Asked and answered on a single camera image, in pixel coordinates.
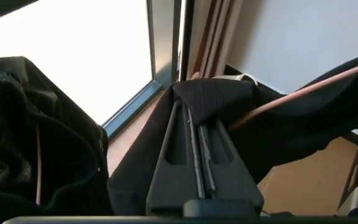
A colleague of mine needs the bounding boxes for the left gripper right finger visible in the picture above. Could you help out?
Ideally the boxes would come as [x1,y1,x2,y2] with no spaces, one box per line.
[197,119,264,217]

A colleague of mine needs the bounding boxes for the black garment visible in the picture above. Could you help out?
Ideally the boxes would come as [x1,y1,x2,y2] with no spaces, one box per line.
[107,51,358,217]
[0,55,114,217]

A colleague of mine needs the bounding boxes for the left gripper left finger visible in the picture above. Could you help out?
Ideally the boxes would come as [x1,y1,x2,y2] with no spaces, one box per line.
[145,99,205,217]

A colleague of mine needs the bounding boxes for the brown curtain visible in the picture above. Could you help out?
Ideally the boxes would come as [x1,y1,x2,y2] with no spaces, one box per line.
[186,0,245,80]

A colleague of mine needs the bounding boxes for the white laundry basket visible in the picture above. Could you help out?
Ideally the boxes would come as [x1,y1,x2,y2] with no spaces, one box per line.
[211,73,259,86]

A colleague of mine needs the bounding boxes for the pink clothes hanger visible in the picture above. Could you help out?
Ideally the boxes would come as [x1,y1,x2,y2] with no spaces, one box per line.
[228,57,358,131]
[35,123,43,206]

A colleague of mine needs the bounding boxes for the window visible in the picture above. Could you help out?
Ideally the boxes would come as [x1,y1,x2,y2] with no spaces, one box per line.
[0,0,183,139]

